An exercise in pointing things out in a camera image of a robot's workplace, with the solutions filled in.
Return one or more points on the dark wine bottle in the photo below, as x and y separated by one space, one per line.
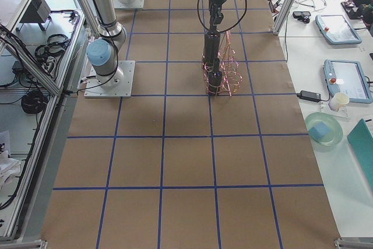
214 77
211 47

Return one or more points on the black controller device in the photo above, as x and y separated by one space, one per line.
303 16

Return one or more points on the upper teach pendant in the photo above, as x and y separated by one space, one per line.
337 29

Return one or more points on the teach pendant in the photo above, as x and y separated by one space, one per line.
337 29
347 77

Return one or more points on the black power adapter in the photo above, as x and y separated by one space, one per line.
310 96

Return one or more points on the lower teach pendant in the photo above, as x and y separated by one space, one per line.
347 77

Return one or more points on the white paper cup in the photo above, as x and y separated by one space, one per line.
338 101

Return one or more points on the blue foam block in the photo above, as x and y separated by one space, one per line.
318 131

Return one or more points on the green glass plate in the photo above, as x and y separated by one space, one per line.
334 136

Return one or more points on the grey electronics box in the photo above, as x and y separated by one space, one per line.
38 12

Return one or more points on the teal board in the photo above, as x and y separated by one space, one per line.
360 140

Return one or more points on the copper wire wine basket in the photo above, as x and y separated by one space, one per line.
231 79

